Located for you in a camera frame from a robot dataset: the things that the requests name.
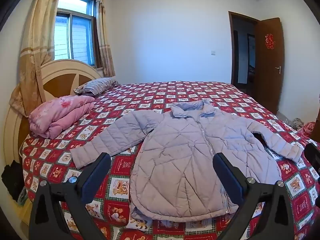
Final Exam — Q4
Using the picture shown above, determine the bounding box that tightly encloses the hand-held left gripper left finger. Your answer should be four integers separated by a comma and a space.
27, 152, 112, 240

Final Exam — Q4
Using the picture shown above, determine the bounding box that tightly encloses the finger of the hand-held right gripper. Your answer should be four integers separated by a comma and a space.
303, 142, 320, 178

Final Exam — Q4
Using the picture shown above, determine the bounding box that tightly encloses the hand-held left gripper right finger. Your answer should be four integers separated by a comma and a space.
212, 152, 295, 240

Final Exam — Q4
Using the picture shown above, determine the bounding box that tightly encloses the lilac quilted puffer jacket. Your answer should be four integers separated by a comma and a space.
70, 99, 303, 222

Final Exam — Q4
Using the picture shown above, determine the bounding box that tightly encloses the red cloth bundle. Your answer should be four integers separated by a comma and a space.
301, 121, 317, 138

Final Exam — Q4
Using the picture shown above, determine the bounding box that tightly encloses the grey cloth pile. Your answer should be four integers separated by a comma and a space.
291, 117, 304, 131

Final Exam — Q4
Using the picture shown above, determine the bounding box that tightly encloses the pink folded quilt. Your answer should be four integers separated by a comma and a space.
29, 95, 96, 139

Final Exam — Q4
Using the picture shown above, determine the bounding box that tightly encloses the black bag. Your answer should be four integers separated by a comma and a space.
1, 160, 25, 202

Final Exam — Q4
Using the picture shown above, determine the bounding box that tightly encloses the brown wooden door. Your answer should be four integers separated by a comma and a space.
256, 17, 286, 115

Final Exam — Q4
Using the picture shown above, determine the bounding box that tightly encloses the red patterned bedspread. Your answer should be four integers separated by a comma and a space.
20, 81, 320, 240

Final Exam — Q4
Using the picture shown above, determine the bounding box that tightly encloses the striped pillow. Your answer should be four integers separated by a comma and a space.
74, 77, 119, 97

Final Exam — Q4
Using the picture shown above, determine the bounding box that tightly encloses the cream wooden headboard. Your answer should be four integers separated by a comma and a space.
4, 59, 103, 205

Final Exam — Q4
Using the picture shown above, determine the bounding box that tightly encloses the red paper door decoration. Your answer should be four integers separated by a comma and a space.
262, 33, 275, 50

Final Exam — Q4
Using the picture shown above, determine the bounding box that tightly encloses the narrow beige floral curtain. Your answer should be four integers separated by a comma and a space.
95, 0, 116, 78

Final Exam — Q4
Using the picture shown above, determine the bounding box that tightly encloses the window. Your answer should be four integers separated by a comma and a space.
54, 0, 97, 68

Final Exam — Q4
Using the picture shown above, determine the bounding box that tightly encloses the wide beige floral curtain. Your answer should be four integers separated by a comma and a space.
9, 0, 67, 117

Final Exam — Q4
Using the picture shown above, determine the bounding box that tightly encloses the brown door frame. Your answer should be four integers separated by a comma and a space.
228, 11, 258, 93

